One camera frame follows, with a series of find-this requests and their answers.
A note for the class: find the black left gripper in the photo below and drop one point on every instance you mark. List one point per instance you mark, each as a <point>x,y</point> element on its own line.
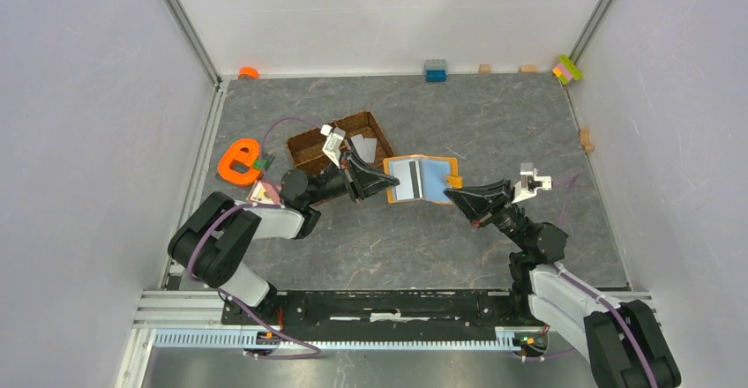
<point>363,182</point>

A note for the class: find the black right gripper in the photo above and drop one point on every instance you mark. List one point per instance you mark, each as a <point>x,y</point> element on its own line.
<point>477,204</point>

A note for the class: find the grey card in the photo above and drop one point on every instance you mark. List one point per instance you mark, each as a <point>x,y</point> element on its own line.
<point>368,155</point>

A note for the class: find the white card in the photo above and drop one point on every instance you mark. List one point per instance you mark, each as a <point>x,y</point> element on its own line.
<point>359,142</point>

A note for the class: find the blue cards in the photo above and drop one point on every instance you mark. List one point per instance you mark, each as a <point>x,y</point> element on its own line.
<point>421,178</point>

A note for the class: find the yellow leather card holder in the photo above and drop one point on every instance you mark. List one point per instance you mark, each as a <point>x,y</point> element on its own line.
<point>422,178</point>

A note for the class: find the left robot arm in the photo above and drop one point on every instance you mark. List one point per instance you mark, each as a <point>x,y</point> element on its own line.
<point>212,243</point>

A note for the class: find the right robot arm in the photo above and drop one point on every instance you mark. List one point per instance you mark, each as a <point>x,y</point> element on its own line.
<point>621,341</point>

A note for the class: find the pink card on table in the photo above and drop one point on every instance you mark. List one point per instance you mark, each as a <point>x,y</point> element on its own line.
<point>265,193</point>

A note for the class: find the brown woven basket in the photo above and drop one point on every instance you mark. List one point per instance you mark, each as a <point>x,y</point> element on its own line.
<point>314,178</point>

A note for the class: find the green toy brick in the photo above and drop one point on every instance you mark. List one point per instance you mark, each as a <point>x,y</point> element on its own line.
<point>263,163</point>

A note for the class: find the curved wooden block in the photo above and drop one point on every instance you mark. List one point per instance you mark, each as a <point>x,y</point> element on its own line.
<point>586,141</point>

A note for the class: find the small tan wooden block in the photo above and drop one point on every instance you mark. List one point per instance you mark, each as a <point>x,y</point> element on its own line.
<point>484,69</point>

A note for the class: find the blue grey toy bricks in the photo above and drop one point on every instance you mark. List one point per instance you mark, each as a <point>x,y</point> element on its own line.
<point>435,70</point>

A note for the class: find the orange letter shaped block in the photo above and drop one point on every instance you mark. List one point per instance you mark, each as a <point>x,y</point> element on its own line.
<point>237,165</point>

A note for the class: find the green pink yellow bricks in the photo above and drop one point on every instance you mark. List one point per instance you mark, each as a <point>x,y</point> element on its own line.
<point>566,71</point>

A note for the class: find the orange round cap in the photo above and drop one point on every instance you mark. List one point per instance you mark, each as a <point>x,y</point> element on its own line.
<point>247,72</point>

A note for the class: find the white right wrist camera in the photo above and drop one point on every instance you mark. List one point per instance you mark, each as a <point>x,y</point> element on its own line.
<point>529,183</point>

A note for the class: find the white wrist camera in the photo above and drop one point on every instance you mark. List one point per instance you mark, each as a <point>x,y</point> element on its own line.
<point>334,138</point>
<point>529,183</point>

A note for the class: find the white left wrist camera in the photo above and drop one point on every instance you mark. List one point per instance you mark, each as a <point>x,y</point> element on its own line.
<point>334,138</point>

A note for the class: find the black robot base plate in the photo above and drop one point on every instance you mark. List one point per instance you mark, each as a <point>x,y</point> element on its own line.
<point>393,315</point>

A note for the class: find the aluminium frame rail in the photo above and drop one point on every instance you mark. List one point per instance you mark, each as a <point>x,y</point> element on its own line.
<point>190,34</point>

